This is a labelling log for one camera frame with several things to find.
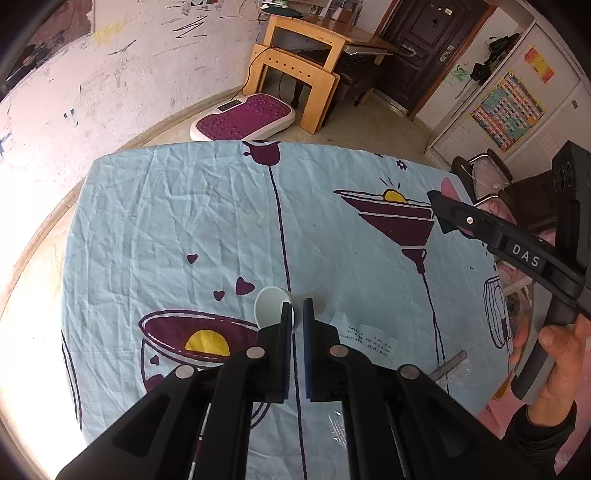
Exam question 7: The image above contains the wooden chair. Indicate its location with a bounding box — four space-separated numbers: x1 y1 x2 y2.
243 44 342 135

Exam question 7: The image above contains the dark brown door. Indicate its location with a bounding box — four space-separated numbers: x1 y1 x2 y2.
378 0 498 117

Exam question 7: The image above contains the wooden desk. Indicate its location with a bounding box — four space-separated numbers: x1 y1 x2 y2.
265 13 399 66

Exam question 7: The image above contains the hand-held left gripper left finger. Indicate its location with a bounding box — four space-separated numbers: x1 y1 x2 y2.
55 302 296 480

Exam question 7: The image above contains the light blue printed tablecloth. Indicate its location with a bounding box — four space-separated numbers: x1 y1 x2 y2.
60 141 537 480

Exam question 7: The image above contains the person's right hand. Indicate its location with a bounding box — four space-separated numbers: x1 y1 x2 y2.
508 318 591 418

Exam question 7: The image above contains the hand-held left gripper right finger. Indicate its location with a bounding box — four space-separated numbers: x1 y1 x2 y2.
302 298 532 480

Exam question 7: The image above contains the purple white vibration plate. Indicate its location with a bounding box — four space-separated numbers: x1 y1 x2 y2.
189 92 297 143

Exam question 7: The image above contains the brown chair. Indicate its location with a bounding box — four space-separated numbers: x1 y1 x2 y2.
450 154 559 241

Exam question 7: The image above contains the clear plastic wrapper with label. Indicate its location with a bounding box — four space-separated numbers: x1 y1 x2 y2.
330 311 399 357

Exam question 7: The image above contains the dark brown bench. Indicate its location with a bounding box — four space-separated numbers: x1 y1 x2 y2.
292 51 394 110

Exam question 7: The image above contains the pink chair cushion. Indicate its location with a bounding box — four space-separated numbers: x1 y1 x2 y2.
440 159 561 245

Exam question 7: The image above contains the grey metal rod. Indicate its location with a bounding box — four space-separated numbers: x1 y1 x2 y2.
431 350 468 382

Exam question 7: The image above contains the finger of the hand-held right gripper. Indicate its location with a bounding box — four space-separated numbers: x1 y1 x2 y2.
426 189 506 252

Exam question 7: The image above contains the person's right forearm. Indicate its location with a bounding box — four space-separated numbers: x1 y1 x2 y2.
502 401 579 480

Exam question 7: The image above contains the white cabinet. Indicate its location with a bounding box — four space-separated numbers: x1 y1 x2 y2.
424 21 591 186

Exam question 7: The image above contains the colourful wall poster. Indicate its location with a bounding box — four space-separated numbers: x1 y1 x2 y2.
469 69 546 154

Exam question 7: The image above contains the black bag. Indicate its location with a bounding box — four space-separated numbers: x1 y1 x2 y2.
470 34 521 85

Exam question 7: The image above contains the white paper cup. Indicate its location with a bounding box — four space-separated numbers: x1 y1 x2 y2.
254 286 325 334

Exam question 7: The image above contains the small yellow red poster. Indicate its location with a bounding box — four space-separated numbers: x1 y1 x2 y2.
523 45 555 85

